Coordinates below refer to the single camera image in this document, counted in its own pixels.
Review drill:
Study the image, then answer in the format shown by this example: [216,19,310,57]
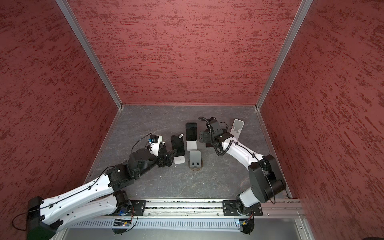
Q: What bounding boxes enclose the white phone stand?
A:
[230,119,245,140]
[187,141,198,152]
[174,156,186,165]

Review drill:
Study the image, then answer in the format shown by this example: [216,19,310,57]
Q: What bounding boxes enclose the grey stand wooden base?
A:
[189,150,203,171]

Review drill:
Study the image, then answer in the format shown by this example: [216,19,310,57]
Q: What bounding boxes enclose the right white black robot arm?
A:
[199,117,287,215]

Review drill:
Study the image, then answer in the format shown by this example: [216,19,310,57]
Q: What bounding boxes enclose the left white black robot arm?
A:
[26,149,177,240]

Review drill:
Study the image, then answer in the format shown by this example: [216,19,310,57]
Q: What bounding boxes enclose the white phone stand front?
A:
[174,156,186,165]

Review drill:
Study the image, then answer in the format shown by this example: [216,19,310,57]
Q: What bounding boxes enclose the black phone on white stand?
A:
[171,134,185,157]

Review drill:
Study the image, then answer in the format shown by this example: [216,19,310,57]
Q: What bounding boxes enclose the rear black phone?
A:
[186,123,198,142]

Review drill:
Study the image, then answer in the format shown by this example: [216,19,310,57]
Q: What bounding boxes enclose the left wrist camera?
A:
[147,134,163,157]

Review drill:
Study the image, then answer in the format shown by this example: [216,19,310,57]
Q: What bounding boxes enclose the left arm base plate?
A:
[127,200,147,217]

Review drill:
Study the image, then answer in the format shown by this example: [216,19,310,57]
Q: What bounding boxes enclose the white slotted cable duct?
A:
[70,218,240,232]

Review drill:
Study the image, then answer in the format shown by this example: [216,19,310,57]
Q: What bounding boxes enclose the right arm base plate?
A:
[222,200,263,217]

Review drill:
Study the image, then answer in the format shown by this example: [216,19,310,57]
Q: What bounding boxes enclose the aluminium frame rail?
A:
[139,198,307,219]

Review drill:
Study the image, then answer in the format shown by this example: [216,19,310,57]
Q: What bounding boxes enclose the right corner aluminium post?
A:
[255,0,315,111]

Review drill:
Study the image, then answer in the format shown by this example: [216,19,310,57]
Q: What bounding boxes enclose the corner aluminium post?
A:
[56,0,124,111]
[255,0,315,111]

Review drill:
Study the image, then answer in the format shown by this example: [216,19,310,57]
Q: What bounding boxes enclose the left corner aluminium post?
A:
[56,0,124,111]

